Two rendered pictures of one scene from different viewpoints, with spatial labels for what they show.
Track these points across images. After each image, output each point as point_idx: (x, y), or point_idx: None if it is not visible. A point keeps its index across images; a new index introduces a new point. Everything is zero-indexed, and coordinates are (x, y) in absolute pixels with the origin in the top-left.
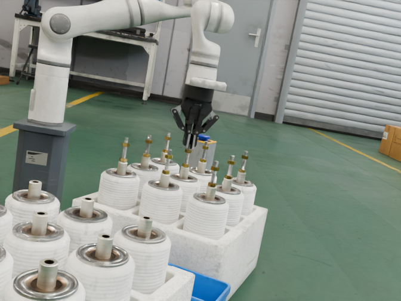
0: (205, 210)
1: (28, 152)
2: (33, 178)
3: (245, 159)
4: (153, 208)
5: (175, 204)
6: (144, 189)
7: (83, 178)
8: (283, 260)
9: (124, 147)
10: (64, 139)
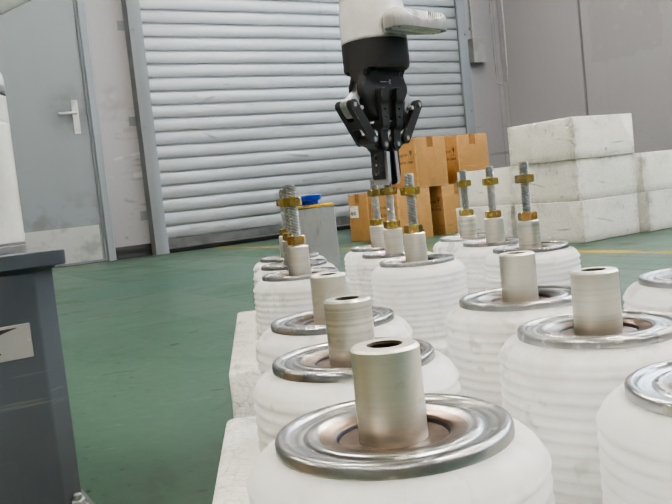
0: (559, 265)
1: None
2: (8, 403)
3: (467, 187)
4: (437, 310)
5: (466, 289)
6: (392, 281)
7: None
8: None
9: (293, 209)
10: (52, 277)
